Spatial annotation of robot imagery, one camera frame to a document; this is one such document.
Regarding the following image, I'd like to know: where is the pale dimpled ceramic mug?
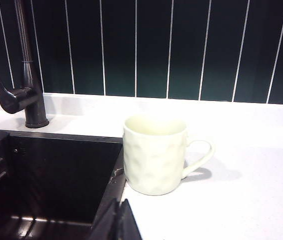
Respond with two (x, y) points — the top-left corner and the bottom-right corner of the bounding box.
(122, 113), (216, 197)

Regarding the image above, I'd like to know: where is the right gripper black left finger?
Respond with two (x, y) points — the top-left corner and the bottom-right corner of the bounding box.
(88, 197), (121, 240)

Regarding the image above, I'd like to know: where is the black faucet lever handle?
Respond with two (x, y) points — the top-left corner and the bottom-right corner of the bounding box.
(0, 54), (39, 115)

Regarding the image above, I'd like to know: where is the black undermount kitchen sink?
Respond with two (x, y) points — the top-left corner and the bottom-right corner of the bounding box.
(0, 128), (128, 240)

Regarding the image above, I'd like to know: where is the black tall kitchen faucet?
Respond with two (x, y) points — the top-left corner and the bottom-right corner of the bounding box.
(13, 0), (50, 129)

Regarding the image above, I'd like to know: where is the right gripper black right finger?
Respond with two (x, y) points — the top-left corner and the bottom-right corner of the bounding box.
(119, 198), (143, 240)

